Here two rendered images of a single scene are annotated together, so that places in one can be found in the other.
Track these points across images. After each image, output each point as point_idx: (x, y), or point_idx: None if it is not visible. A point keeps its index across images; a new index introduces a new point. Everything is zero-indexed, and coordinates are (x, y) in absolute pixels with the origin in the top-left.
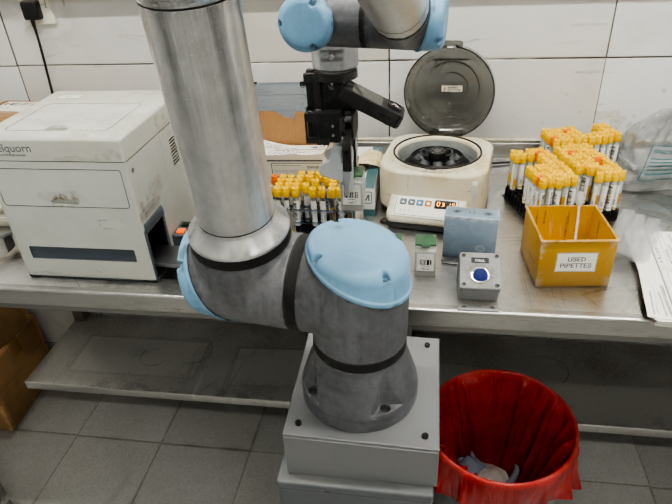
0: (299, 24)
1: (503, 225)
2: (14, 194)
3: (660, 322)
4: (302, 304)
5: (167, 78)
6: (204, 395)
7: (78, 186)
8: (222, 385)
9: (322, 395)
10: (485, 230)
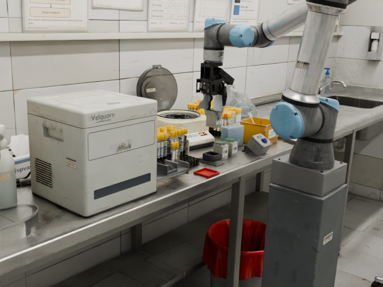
0: (247, 36)
1: (218, 139)
2: (96, 150)
3: None
4: (326, 117)
5: (326, 36)
6: None
7: (133, 135)
8: None
9: (323, 157)
10: (240, 131)
